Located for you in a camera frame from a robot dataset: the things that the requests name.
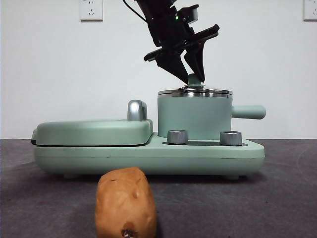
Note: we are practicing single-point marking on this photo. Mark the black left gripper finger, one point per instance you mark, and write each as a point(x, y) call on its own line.
point(196, 59)
point(173, 64)

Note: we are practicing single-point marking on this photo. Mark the glass pot lid green knob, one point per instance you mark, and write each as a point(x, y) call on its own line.
point(195, 92)

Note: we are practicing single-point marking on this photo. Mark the brown potato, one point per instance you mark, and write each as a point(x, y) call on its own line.
point(126, 203)

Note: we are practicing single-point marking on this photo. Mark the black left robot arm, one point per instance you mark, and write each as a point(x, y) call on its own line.
point(153, 7)

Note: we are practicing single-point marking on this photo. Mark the mint green steamer pot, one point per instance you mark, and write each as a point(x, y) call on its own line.
point(193, 116)

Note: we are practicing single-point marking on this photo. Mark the mint green griddle lid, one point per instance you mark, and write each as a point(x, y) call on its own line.
point(86, 134)

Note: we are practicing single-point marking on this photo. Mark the silver control knob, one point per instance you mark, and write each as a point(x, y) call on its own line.
point(177, 137)
point(230, 138)

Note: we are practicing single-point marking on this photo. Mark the mint green breakfast machine base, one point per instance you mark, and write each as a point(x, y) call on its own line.
point(148, 161)

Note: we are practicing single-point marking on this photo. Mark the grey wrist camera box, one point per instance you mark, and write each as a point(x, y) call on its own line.
point(192, 13)

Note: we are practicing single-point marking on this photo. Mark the white wall socket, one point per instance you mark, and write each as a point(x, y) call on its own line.
point(310, 10)
point(91, 10)

